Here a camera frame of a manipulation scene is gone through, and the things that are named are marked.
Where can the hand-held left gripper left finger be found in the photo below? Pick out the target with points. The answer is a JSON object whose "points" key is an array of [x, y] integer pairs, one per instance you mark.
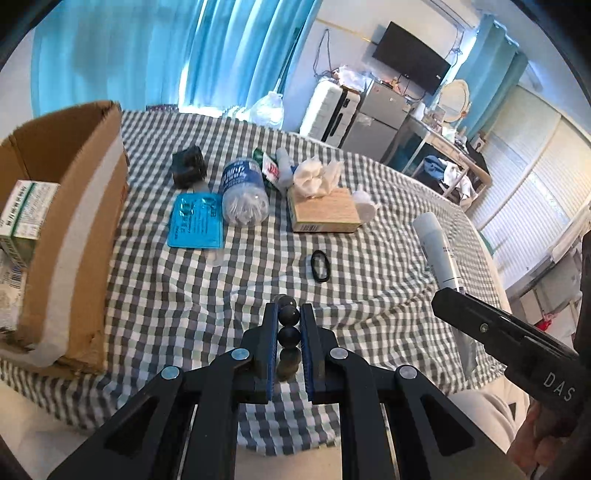
{"points": [[271, 355]]}

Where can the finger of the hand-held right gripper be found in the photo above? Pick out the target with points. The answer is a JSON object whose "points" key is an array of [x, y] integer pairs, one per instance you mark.
{"points": [[466, 311]]}

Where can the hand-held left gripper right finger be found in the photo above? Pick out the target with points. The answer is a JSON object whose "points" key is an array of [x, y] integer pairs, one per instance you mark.
{"points": [[307, 355]]}

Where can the long white tube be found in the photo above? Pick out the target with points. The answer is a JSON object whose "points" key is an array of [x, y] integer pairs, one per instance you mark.
{"points": [[436, 249]]}

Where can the blue foil packet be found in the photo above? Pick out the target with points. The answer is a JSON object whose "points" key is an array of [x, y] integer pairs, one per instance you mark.
{"points": [[196, 224]]}

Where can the cotton swab jar blue label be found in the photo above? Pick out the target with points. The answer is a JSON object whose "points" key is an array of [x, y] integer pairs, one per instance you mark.
{"points": [[244, 191]]}

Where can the white tissue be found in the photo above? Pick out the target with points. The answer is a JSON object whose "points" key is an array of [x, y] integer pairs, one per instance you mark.
{"points": [[318, 174]]}

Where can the small white bottle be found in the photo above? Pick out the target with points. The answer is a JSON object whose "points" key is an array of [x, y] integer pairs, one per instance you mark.
{"points": [[285, 165]]}

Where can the small black box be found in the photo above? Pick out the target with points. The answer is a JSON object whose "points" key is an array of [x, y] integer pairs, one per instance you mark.
{"points": [[188, 167]]}

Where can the brown cardboard box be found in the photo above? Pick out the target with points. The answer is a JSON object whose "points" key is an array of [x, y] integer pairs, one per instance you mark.
{"points": [[87, 221]]}

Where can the person's right hand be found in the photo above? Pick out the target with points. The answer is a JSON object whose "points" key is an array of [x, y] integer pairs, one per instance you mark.
{"points": [[538, 438]]}

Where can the person's beige trousers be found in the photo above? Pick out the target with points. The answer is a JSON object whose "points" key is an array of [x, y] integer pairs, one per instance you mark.
{"points": [[480, 415]]}

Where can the grey white checked tablecloth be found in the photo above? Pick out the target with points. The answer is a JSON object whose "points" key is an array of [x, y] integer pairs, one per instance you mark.
{"points": [[184, 300]]}

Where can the white window blind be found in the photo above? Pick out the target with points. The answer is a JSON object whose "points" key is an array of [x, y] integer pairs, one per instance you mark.
{"points": [[531, 184]]}

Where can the wood pattern tissue box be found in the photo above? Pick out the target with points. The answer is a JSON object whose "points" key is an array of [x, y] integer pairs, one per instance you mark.
{"points": [[323, 210]]}

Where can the wooden side desk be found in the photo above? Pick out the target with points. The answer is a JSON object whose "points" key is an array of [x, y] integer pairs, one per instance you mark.
{"points": [[438, 143]]}

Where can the red white sachet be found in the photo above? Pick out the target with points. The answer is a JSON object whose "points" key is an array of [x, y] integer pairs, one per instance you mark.
{"points": [[271, 171]]}

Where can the grey mini fridge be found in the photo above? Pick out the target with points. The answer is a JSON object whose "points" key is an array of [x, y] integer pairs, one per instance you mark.
{"points": [[376, 122]]}

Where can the oval white mirror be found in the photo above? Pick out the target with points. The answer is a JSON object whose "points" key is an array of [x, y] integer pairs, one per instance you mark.
{"points": [[452, 100]]}

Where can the white suitcase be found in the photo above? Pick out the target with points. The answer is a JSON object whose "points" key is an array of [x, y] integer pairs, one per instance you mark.
{"points": [[328, 110]]}

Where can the clear plastic water bottle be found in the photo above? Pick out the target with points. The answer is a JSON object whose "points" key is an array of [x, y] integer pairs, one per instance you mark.
{"points": [[269, 110]]}

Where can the narrow blue curtain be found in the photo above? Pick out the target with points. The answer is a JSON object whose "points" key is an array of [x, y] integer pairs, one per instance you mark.
{"points": [[496, 60]]}

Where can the green white medicine box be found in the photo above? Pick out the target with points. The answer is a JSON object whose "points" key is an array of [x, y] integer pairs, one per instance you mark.
{"points": [[25, 207]]}

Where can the wide blue curtain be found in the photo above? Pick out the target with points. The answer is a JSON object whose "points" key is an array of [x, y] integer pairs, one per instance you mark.
{"points": [[138, 50]]}

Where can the black wall television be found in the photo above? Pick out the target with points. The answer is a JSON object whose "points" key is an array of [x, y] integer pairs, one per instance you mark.
{"points": [[411, 57]]}

